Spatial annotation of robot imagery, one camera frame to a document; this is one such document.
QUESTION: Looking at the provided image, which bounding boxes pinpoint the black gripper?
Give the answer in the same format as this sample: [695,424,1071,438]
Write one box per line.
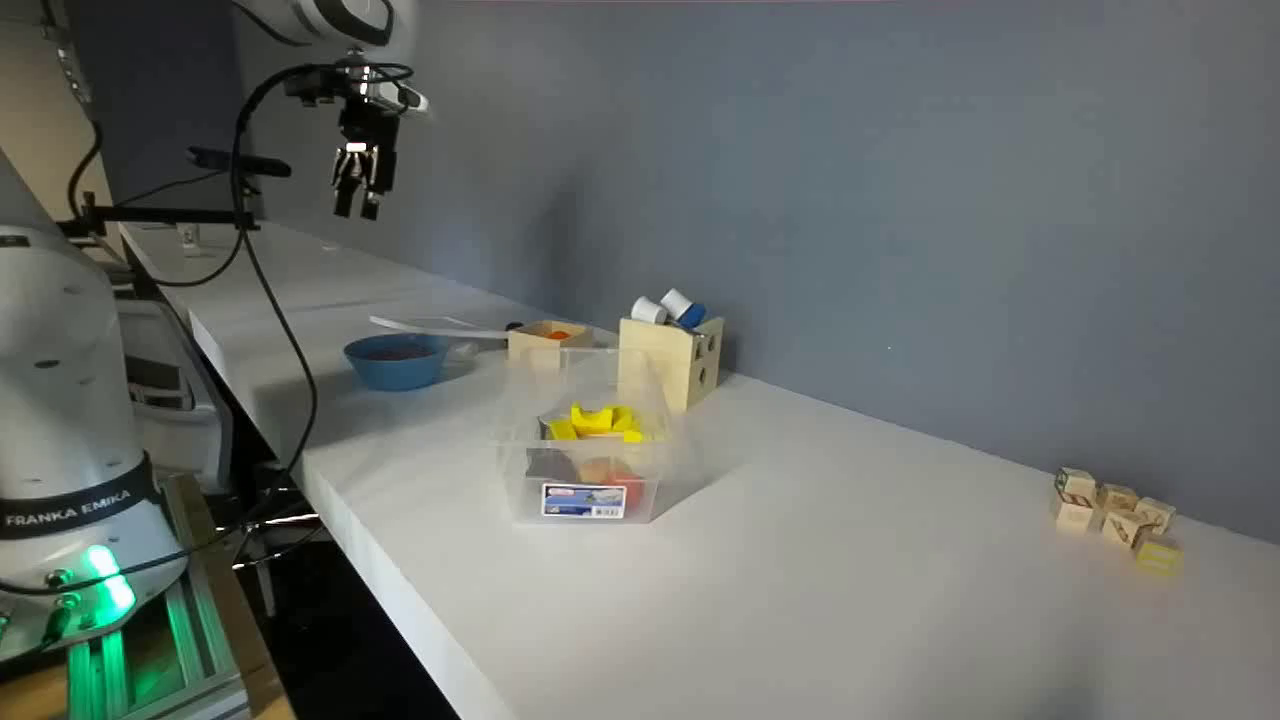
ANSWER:
[334,100,403,227]

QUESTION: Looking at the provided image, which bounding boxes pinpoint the white rectangular plastic lid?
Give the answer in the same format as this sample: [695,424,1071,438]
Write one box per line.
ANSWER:
[361,310,516,350]

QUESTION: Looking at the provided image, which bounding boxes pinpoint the robot base platform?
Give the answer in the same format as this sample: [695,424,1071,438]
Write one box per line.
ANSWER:
[0,466,293,720]

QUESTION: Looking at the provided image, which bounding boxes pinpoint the clear plastic container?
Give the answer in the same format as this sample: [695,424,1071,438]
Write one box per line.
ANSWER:
[495,350,714,529]

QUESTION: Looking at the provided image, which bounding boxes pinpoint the blue bowl with beads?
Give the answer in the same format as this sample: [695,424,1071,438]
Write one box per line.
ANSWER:
[339,331,460,395]

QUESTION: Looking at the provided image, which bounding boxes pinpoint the grey equipment box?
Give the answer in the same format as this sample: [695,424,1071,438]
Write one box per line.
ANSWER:
[115,297,242,494]

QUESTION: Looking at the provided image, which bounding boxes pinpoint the yellow toy piece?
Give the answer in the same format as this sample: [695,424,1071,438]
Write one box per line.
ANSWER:
[540,401,653,447]

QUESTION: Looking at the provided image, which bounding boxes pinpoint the wooden shape sorter cube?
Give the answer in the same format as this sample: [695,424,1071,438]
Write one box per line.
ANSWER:
[612,314,733,421]

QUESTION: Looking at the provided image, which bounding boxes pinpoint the blue and white cylinder block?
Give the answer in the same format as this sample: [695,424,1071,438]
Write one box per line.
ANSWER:
[655,285,714,337]

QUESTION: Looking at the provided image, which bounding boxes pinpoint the red orange toy piece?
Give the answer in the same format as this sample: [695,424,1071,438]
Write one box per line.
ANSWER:
[571,456,653,521]

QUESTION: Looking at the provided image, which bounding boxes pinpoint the small yellowish wooden block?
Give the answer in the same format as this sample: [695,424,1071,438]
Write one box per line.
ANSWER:
[1131,532,1185,581]

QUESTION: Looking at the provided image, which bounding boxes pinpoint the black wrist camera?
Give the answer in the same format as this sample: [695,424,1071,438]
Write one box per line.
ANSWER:
[285,55,436,119]

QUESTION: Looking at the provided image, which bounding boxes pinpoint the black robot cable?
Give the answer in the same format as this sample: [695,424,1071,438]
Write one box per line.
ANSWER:
[146,55,431,480]

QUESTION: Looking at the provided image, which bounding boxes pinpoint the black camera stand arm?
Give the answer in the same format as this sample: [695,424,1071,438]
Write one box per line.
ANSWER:
[78,193,266,238]

